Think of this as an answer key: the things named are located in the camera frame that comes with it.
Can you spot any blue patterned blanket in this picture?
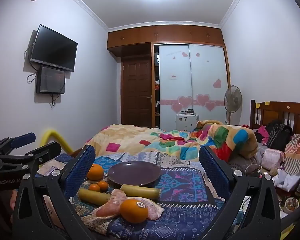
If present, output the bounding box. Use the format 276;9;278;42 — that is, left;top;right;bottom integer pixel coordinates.
37;150;240;240

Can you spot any colourful patchwork blanket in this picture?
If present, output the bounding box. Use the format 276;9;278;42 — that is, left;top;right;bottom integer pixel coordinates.
85;120;258;163

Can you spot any small round bowl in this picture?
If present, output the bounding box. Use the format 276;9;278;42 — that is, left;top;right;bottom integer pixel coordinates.
285;197;300;214

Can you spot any black monitor cable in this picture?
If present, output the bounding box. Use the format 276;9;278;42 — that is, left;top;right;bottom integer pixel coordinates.
50;94;62;106

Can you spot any wooden wardrobe with sliding doors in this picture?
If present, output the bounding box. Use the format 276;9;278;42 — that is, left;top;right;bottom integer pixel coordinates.
107;24;232;128

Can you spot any white cable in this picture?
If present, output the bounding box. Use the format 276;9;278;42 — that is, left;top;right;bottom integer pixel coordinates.
244;164;263;178

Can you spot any yellow foam tube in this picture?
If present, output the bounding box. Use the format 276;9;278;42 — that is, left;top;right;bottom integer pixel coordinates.
40;129;74;155

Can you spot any black wall television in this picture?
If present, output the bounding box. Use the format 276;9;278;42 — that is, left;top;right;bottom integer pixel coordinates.
30;24;78;72

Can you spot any pink bag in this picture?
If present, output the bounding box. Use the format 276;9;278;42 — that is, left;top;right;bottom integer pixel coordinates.
261;148;284;170

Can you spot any grey pillow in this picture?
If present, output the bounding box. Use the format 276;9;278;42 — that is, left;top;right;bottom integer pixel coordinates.
227;152;263;176

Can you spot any striped tote bag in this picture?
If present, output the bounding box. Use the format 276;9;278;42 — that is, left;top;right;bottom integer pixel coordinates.
284;133;300;176

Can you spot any wooden bed headboard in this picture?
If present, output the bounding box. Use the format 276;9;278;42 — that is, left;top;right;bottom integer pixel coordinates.
250;100;300;140

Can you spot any standing electric fan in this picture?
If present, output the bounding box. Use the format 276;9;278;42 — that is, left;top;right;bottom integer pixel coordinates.
224;85;243;125

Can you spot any brown wooden door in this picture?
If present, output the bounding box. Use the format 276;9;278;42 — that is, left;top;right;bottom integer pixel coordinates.
121;56;153;128

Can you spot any white box appliance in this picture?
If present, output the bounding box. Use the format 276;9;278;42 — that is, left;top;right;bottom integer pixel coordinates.
175;113;199;132

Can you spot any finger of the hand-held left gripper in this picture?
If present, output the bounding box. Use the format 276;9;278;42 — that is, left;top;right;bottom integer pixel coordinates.
0;141;62;174
0;132;37;157

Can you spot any pink cloth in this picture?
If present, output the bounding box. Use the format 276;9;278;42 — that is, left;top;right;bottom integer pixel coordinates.
254;125;269;143

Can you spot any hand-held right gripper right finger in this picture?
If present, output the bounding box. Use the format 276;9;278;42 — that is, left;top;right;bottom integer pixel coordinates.
199;145;282;240

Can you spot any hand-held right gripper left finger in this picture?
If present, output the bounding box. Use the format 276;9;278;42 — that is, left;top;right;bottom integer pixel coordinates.
11;144;108;240

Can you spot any dark purple plate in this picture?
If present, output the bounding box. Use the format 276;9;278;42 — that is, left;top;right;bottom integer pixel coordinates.
107;161;162;186

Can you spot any black television cable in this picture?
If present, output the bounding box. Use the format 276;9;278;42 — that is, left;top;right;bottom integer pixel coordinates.
23;31;38;83

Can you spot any white crumpled paper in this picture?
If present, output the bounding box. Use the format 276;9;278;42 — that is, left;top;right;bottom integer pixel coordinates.
275;169;300;193

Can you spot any yellow sugarcane piece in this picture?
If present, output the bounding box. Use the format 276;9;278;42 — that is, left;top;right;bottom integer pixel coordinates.
78;188;113;204
120;184;162;200

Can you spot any black bag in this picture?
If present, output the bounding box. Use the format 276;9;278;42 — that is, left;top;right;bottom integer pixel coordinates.
266;120;293;152

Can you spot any large plain orange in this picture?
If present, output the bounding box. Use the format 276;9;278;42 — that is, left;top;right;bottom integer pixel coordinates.
87;164;104;181

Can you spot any large orange with sticker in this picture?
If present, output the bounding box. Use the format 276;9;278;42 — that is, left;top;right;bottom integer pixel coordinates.
119;199;149;224

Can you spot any small black wall monitor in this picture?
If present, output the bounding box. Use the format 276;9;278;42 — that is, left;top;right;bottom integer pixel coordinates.
36;66;66;95

